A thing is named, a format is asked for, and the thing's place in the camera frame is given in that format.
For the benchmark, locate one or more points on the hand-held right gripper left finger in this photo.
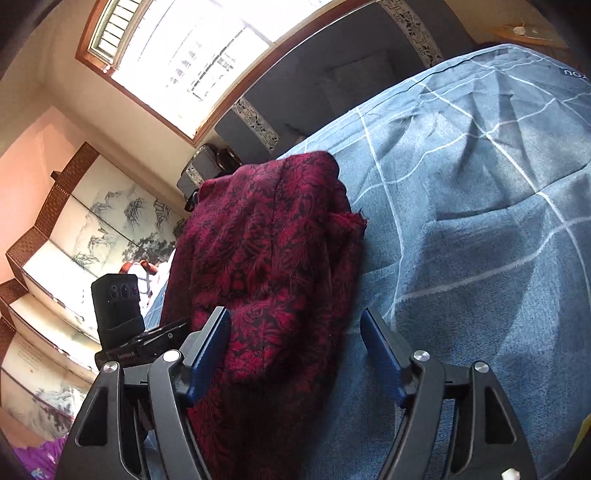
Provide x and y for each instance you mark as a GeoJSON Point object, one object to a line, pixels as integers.
{"type": "Point", "coordinates": [210, 355]}

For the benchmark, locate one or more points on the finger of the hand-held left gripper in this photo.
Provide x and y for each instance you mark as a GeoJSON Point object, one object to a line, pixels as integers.
{"type": "Point", "coordinates": [168, 333]}

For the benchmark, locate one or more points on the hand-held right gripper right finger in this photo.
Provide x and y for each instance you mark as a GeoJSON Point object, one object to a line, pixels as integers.
{"type": "Point", "coordinates": [381, 350]}

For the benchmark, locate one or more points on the dark red patterned cloth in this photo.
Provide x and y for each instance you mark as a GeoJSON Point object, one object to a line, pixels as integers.
{"type": "Point", "coordinates": [268, 249]}

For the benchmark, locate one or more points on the orange satin cloth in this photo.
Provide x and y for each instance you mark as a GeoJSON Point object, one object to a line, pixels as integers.
{"type": "Point", "coordinates": [136, 267]}

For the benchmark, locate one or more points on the painted folding screen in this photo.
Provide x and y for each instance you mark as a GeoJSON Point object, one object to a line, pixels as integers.
{"type": "Point", "coordinates": [92, 217]}

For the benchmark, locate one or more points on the blue checked bedsheet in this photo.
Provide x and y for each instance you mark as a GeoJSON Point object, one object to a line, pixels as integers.
{"type": "Point", "coordinates": [471, 221]}

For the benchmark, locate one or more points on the purple patterned garment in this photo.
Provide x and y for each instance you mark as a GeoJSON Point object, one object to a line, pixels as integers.
{"type": "Point", "coordinates": [41, 459]}

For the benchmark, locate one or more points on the large wooden-framed window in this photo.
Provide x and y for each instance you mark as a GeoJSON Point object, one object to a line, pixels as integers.
{"type": "Point", "coordinates": [194, 60]}

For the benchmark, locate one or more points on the wooden nightstand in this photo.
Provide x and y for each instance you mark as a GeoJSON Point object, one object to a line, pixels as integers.
{"type": "Point", "coordinates": [531, 34]}

